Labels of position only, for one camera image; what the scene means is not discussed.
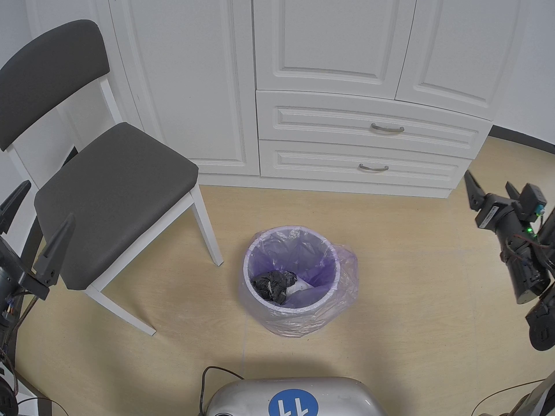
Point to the crumpled black plastic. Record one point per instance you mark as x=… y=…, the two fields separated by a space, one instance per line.
x=271 y=286

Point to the white wardrobe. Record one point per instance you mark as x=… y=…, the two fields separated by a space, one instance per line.
x=338 y=37

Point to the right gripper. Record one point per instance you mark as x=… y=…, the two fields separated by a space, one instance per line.
x=498 y=215

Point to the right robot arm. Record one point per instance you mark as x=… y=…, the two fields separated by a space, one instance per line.
x=524 y=271

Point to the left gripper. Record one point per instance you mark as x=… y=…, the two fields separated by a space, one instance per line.
x=17 y=275

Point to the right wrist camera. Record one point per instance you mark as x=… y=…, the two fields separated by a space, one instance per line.
x=531 y=199

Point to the clear printed wrapper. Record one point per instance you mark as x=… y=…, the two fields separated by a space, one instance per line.
x=300 y=286

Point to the white trash bin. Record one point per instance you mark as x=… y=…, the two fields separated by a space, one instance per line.
x=295 y=321

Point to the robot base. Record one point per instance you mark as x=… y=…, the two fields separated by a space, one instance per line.
x=338 y=397

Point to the purple plastic bag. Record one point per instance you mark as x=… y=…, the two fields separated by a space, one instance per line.
x=312 y=258

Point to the white chair with grey pads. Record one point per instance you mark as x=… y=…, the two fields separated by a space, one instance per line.
x=117 y=176

